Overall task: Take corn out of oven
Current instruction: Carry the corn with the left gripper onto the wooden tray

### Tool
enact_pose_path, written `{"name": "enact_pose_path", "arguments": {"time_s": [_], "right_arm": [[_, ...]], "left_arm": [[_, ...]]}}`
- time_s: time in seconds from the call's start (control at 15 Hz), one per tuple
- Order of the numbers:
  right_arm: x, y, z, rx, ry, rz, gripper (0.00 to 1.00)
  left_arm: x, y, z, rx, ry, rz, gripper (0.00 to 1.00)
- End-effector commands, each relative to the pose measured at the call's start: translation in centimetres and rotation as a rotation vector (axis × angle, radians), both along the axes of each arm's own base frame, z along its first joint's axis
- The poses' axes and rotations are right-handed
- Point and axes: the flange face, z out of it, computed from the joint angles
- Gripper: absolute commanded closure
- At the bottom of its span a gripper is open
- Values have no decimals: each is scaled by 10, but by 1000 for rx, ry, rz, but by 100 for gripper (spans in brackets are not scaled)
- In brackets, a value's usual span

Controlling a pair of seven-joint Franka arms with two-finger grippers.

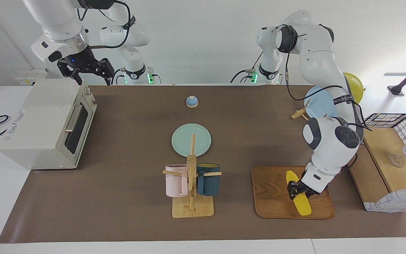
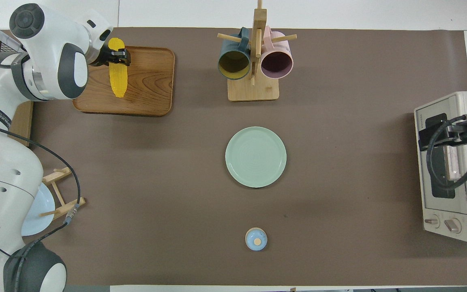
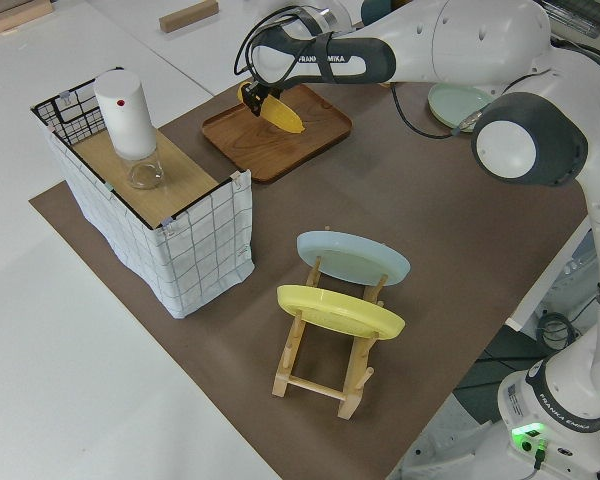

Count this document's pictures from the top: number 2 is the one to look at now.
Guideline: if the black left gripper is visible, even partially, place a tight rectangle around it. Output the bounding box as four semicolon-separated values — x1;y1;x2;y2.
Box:
95;44;132;68

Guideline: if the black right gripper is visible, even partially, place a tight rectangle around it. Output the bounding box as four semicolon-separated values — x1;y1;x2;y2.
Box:
418;114;467;152

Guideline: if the yellow corn cob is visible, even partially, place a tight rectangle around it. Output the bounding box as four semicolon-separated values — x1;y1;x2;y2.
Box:
108;37;130;98

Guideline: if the pale green plate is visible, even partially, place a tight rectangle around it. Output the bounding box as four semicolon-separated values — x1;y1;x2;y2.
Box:
225;126;287;188

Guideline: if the wooden serving tray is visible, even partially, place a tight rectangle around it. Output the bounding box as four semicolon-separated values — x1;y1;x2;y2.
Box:
73;44;176;117

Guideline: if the dark teal mug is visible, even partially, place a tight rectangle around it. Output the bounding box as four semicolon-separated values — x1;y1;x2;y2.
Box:
217;27;252;81

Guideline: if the wooden mug tree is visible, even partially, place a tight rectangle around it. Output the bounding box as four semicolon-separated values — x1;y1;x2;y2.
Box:
217;0;298;102

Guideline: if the brown table mat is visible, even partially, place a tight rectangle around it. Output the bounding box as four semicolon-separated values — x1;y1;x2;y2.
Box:
23;27;467;287

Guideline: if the wooden plate rack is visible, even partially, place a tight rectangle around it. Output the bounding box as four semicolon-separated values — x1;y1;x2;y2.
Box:
41;166;86;222

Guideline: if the pink mug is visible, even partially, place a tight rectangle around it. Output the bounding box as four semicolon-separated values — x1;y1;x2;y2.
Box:
260;26;294;79

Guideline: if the light blue plate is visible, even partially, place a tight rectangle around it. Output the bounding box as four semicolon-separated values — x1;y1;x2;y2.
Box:
20;182;56;237

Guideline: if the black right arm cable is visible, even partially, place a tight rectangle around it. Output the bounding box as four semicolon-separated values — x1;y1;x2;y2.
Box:
426;115;467;189

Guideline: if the wooden shelf with wire basket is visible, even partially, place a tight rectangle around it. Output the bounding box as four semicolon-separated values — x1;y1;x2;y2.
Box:
0;16;35;147

